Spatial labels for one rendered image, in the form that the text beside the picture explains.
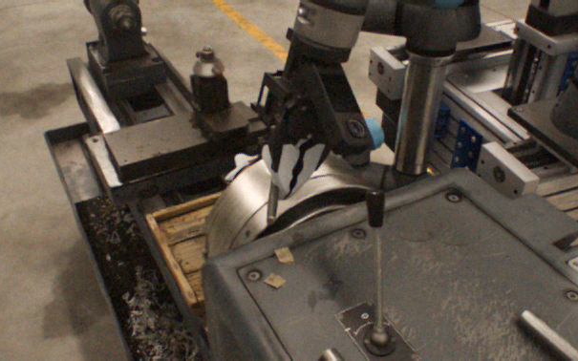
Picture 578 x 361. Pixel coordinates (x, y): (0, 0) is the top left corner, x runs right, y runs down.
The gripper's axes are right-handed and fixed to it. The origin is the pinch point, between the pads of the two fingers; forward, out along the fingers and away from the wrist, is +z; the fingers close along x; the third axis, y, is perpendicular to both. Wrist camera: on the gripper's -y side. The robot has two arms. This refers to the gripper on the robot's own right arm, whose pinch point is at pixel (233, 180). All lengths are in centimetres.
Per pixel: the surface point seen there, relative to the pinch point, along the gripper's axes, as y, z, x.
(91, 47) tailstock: 110, 7, -15
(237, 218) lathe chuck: -22.0, 7.9, 10.6
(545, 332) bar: -63, -10, 19
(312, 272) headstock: -42.8, 6.3, 17.3
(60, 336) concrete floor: 75, 45, -108
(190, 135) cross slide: 36.6, -2.8, -11.1
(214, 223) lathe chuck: -18.0, 10.4, 7.2
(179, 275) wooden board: -2.4, 14.1, -17.7
